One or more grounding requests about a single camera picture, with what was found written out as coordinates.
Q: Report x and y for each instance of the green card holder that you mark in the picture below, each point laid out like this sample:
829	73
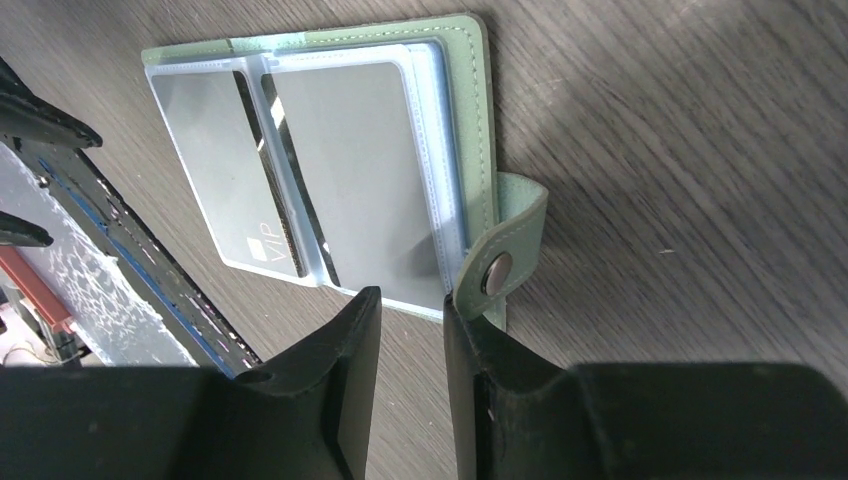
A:
486	224

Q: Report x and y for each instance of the grey credit card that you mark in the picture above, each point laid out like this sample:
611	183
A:
354	150

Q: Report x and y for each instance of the grey VIP card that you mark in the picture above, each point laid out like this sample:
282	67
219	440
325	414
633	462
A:
217	134

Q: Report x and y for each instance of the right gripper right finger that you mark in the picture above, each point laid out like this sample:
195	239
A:
516	415

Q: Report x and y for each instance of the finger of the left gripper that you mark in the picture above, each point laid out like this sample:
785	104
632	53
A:
18	232
25	115

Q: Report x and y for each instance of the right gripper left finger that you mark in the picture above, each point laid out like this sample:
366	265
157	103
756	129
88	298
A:
304	414

